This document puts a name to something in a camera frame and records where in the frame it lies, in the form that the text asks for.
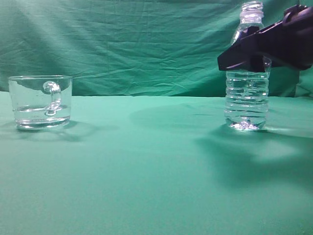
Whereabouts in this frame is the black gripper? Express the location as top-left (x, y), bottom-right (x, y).
top-left (217, 5), bottom-right (313, 72)

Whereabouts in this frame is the clear plastic water bottle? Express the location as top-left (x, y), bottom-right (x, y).
top-left (224, 0), bottom-right (271, 131)

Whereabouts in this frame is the green backdrop cloth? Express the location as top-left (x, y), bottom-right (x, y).
top-left (0, 0), bottom-right (313, 98)

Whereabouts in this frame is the green table cloth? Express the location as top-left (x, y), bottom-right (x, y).
top-left (0, 92), bottom-right (313, 235)

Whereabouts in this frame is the clear glass cup with handle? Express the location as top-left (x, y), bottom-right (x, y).
top-left (8, 75), bottom-right (72, 130)

